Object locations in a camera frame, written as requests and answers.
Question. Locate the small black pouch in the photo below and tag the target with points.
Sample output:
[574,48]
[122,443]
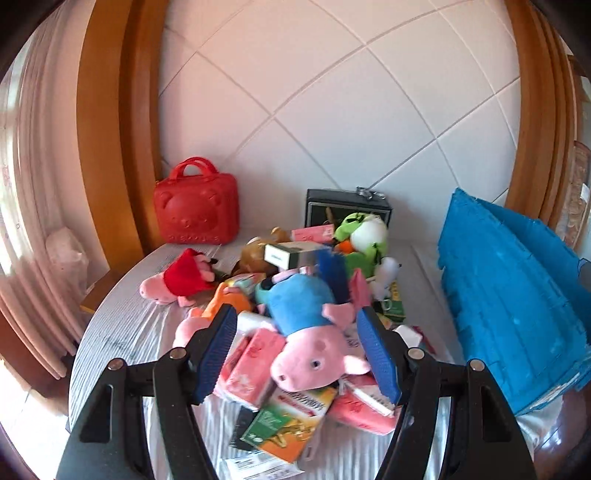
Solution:
[242,429]

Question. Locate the pink flower tissue pack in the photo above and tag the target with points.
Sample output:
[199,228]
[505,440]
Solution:
[251,369]

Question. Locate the dark green box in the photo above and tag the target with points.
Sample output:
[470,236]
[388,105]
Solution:
[395,304]

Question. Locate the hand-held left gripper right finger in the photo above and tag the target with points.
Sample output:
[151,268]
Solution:
[378,360]

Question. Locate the white cloth covered desktop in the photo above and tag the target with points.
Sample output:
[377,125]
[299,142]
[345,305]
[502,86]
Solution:
[129,332]

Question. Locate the blue plastic storage crate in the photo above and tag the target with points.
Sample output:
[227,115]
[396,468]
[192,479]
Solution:
[508,286]

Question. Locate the wooden side table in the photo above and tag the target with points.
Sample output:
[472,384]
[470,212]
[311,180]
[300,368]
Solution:
[101,293]

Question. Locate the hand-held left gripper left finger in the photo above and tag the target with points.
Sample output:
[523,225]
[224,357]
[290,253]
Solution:
[217,355]

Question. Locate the white printed sachet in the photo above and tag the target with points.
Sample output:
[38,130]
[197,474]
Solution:
[258,468]

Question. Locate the red bear-face carry case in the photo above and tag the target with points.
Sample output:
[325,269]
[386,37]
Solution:
[196,212]

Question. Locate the black box with gold frame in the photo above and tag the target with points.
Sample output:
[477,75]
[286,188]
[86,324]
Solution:
[323,205]

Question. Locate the pig plush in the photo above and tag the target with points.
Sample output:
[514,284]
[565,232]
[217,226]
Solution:
[300,309]
[184,277]
[226,300]

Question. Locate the pig plush in orange clothes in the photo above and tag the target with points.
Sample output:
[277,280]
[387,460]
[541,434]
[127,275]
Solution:
[226,300]

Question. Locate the green and white carton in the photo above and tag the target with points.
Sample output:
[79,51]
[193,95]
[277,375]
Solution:
[286,256]

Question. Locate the green and orange medicine box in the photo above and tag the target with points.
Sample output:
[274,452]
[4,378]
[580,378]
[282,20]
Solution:
[281,424]

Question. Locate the pink flat box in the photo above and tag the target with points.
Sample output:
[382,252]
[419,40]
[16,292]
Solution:
[311,234]

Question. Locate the pink wet wipes pack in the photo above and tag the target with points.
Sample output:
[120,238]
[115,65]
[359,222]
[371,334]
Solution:
[360,288]

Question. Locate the brown bear plush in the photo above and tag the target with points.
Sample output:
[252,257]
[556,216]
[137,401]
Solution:
[254,254]

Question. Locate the pale pink curtain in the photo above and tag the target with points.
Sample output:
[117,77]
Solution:
[37,207]

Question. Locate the green and white plush toy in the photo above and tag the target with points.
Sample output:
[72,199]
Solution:
[367,235]

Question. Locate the curved wooden wall trim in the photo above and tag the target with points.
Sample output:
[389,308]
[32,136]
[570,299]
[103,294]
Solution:
[540,115]
[120,138]

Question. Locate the metal clip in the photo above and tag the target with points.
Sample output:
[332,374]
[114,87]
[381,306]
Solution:
[369,193]

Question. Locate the pink and white tissue pack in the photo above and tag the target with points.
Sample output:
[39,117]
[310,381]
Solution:
[358,413]

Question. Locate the pig plush in red dress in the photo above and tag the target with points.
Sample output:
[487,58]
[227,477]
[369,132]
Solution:
[184,277]

